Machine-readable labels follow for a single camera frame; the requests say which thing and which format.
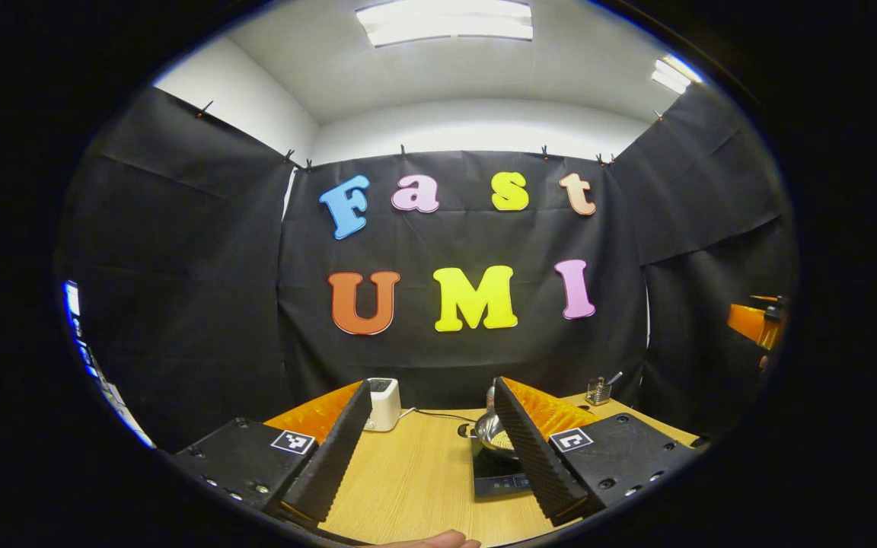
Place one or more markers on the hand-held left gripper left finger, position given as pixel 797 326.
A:
pixel 332 457

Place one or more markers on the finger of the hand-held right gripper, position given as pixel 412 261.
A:
pixel 747 323
pixel 770 298

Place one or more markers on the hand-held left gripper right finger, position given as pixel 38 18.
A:
pixel 530 457

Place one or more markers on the black induction cooktop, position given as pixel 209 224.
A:
pixel 495 479

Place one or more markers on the stainless steel pot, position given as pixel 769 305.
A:
pixel 488 434

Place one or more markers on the pile of yellow soybeans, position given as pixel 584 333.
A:
pixel 508 440

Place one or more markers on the white toaster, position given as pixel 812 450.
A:
pixel 385 407

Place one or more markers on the small metal spoon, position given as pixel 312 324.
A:
pixel 616 377

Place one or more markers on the black backdrop cloth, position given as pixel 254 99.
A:
pixel 446 365

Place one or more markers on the small ceiling light panel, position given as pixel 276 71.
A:
pixel 673 74

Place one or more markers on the large ceiling light panel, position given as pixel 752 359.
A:
pixel 446 21

